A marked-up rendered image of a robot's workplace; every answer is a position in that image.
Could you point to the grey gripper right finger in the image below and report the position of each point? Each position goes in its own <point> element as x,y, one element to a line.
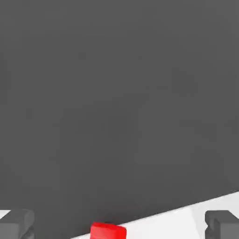
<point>226,226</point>

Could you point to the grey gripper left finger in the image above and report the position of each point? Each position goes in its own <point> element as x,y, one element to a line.
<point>15,225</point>

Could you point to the small red cube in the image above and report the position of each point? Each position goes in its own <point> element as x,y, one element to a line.
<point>108,231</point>

